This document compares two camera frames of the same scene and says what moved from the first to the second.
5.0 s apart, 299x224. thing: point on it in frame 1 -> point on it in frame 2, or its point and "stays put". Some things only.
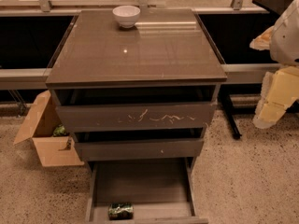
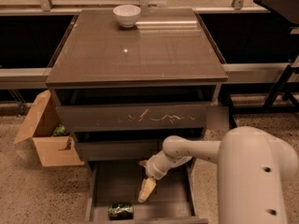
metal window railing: (34, 0) stays put
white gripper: (286, 39) -> (153, 170)
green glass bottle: (121, 211) stays put
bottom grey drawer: (161, 189) stays put
